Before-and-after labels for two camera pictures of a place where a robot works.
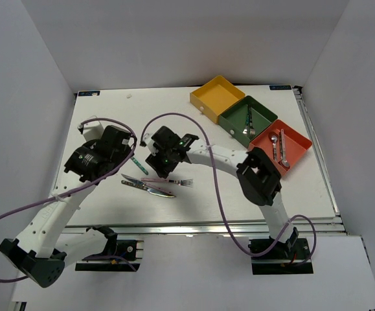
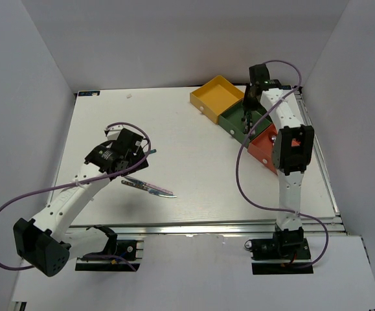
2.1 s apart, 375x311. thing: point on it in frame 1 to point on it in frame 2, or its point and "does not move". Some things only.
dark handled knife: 150,190 does not move
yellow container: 212,96 does not move
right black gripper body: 161,160 to 248,102
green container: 246,119 does not move
